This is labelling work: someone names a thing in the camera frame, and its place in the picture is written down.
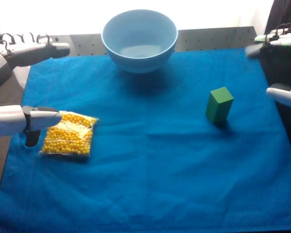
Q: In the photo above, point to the blue cloth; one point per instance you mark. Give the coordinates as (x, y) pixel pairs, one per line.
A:
(148, 170)

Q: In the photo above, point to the light blue bowl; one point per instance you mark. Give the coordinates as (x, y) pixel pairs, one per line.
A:
(139, 36)

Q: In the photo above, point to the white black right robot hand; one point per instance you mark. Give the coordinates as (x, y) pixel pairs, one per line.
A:
(281, 95)

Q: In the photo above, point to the bag of yellow beads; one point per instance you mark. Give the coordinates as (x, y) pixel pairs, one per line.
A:
(70, 138)

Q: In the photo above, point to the green rectangular block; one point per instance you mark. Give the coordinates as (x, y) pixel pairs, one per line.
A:
(218, 109)

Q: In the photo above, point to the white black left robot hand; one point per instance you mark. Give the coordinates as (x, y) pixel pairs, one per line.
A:
(26, 52)

